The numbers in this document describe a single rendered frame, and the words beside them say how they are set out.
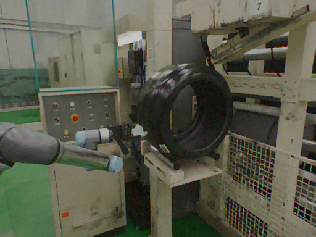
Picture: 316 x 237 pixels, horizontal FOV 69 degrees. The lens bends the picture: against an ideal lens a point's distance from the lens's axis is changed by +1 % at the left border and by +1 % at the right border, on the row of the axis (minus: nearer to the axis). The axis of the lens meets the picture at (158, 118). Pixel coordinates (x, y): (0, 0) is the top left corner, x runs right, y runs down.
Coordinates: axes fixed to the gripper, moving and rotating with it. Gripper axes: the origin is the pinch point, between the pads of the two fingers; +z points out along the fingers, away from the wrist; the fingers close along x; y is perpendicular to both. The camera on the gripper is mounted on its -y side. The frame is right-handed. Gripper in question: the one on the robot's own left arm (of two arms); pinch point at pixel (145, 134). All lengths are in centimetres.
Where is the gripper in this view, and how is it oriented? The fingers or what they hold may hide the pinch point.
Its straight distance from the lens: 123.3
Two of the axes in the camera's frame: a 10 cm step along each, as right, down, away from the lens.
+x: -4.5, -1.9, 8.7
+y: -0.1, -9.8, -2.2
